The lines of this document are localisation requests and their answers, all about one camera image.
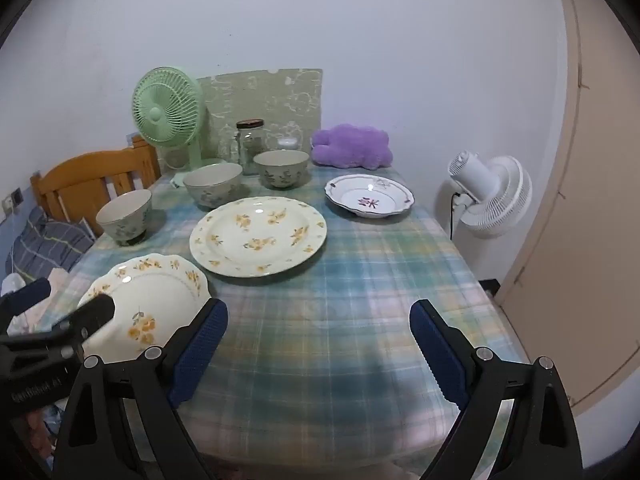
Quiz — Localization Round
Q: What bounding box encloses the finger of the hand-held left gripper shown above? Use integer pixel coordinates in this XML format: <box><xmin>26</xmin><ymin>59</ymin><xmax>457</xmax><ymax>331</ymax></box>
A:
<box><xmin>0</xmin><ymin>278</ymin><xmax>52</xmax><ymax>317</ymax></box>
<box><xmin>0</xmin><ymin>294</ymin><xmax>116</xmax><ymax>361</ymax></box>

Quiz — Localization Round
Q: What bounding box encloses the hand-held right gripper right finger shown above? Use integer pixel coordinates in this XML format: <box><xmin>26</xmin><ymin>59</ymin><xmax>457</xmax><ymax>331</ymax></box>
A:
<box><xmin>409</xmin><ymin>299</ymin><xmax>588</xmax><ymax>480</ymax></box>

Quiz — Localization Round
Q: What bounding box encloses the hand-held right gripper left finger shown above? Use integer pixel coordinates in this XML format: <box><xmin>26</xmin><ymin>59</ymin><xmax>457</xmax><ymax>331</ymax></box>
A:
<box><xmin>52</xmin><ymin>298</ymin><xmax>229</xmax><ymax>480</ymax></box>

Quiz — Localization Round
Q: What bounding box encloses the scalloped yellow floral plate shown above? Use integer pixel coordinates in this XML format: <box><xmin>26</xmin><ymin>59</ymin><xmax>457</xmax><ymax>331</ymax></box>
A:
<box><xmin>77</xmin><ymin>254</ymin><xmax>211</xmax><ymax>365</ymax></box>

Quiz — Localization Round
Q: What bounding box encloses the grey floral ceramic bowl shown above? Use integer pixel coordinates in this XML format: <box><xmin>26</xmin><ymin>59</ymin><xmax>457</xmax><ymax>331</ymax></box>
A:
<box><xmin>252</xmin><ymin>150</ymin><xmax>310</xmax><ymax>190</ymax></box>
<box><xmin>182</xmin><ymin>162</ymin><xmax>244</xmax><ymax>210</ymax></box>
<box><xmin>96</xmin><ymin>189</ymin><xmax>153</xmax><ymax>247</ymax></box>

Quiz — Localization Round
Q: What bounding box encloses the large round yellow floral plate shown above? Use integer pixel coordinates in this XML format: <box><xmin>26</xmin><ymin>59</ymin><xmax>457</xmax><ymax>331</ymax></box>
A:
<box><xmin>189</xmin><ymin>196</ymin><xmax>327</xmax><ymax>278</ymax></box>

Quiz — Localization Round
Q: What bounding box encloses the white plate with red pattern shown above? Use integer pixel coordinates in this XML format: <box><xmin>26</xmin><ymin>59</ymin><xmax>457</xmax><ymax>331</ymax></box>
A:
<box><xmin>324</xmin><ymin>174</ymin><xmax>416</xmax><ymax>220</ymax></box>

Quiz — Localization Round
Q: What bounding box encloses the pile of light clothes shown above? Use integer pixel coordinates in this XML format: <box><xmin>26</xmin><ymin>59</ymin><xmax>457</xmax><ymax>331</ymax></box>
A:
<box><xmin>0</xmin><ymin>267</ymin><xmax>76</xmax><ymax>336</ymax></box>

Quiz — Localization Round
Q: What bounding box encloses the blue striped cloth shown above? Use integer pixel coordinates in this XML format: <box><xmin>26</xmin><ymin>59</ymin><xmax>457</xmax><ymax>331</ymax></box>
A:
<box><xmin>5</xmin><ymin>205</ymin><xmax>96</xmax><ymax>281</ymax></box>

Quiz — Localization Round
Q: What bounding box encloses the plaid tablecloth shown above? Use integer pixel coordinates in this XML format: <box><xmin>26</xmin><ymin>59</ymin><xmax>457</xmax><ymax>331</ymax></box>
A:
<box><xmin>42</xmin><ymin>162</ymin><xmax>531</xmax><ymax>466</ymax></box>

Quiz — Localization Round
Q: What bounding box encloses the wooden chair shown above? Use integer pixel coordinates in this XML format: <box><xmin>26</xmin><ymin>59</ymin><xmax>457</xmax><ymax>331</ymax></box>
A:
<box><xmin>30</xmin><ymin>136</ymin><xmax>162</xmax><ymax>238</ymax></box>

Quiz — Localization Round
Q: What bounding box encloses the white standing fan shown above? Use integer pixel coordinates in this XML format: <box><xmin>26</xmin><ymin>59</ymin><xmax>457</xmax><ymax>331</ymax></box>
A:
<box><xmin>446</xmin><ymin>150</ymin><xmax>533</xmax><ymax>240</ymax></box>

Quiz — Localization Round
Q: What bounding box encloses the beige door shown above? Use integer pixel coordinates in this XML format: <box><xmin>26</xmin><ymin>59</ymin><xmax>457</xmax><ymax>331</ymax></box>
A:
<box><xmin>492</xmin><ymin>0</ymin><xmax>640</xmax><ymax>416</ymax></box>

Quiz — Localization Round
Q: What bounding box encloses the green desk fan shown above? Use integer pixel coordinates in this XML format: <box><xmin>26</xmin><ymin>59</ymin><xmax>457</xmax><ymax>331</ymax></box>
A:
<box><xmin>131</xmin><ymin>66</ymin><xmax>226</xmax><ymax>188</ymax></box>

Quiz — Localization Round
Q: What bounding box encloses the glass jar with brown lid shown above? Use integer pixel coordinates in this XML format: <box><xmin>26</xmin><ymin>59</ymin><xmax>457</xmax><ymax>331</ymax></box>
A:
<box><xmin>229</xmin><ymin>119</ymin><xmax>266</xmax><ymax>167</ymax></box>

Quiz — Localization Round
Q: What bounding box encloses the purple plush toy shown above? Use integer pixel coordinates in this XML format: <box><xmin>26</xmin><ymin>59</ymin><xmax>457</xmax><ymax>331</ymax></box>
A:
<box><xmin>311</xmin><ymin>124</ymin><xmax>393</xmax><ymax>170</ymax></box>

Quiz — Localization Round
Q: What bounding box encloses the green patterned board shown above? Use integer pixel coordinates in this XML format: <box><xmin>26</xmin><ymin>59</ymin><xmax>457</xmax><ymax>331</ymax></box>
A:
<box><xmin>196</xmin><ymin>67</ymin><xmax>323</xmax><ymax>161</ymax></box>

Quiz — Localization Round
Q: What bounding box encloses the wall outlet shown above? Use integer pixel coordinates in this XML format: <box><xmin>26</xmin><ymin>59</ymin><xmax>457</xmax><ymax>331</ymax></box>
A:
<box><xmin>0</xmin><ymin>187</ymin><xmax>25</xmax><ymax>216</ymax></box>

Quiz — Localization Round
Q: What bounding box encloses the black fan cable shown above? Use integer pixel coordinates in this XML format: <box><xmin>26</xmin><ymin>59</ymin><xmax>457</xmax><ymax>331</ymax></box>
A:
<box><xmin>448</xmin><ymin>191</ymin><xmax>463</xmax><ymax>241</ymax></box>

